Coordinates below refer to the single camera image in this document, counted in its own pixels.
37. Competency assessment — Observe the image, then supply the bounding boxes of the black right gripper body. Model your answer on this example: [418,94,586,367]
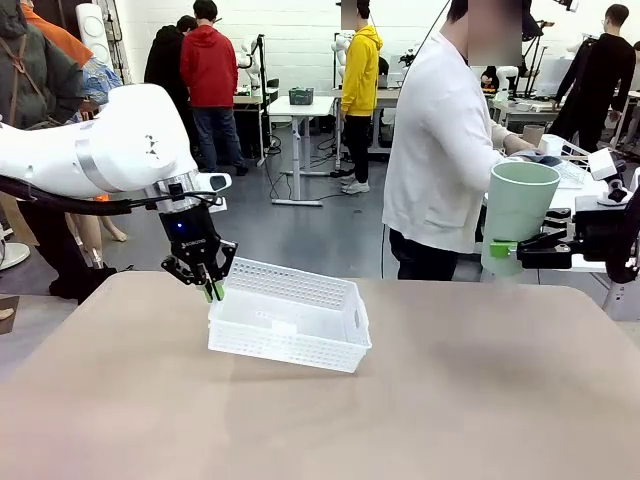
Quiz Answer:
[574,207,629,261]

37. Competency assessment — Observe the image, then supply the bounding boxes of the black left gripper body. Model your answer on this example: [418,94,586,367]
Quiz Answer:
[158,198,224,259]

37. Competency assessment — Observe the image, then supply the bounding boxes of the pale green plastic cup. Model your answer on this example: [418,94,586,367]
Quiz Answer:
[480,160,561,278]

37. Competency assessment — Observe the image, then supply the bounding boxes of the white perforated plastic basket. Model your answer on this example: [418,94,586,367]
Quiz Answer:
[207,257,373,375]

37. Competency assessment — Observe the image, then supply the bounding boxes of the person's right forearm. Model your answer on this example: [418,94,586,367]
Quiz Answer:
[488,121,514,154]

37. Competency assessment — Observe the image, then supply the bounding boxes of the person's right hand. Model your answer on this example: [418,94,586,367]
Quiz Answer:
[503,133,539,158]

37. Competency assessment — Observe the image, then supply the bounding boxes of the wooden top lab desk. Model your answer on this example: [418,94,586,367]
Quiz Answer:
[332,87,404,161]
[232,92,279,166]
[492,94,566,131]

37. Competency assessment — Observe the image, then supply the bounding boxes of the person in white sweater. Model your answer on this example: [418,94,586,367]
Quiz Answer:
[382,0,546,281]

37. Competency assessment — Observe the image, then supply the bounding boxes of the person in black sweater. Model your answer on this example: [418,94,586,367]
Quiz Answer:
[549,3,636,151]

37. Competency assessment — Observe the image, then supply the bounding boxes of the person in red hoodie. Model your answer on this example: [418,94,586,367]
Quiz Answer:
[179,0,250,176]

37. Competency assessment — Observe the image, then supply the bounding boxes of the white standing desk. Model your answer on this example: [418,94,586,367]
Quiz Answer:
[267,95,336,207]

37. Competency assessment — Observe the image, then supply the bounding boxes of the mannequin with orange blue garments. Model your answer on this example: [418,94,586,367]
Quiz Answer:
[22,0,129,244]

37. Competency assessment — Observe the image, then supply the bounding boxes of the person in black hoodie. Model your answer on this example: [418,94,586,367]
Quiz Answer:
[143,14,199,156]

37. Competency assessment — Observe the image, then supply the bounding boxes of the white round fan base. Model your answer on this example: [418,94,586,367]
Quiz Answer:
[0,242,31,271]

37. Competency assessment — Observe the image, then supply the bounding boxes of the mannequin in dark green jacket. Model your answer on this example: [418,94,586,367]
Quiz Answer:
[0,0,119,304]

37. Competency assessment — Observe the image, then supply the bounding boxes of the person in yellow hoodie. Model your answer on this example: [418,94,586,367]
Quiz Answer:
[339,0,385,195]

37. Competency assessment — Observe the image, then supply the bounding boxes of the white wire dish rack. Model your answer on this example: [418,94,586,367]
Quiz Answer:
[542,134,601,189]

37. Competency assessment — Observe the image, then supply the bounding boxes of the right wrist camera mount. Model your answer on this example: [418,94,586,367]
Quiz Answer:
[574,147,629,214]

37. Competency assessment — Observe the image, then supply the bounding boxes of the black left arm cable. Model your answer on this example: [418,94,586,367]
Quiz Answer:
[0,174,226,217]

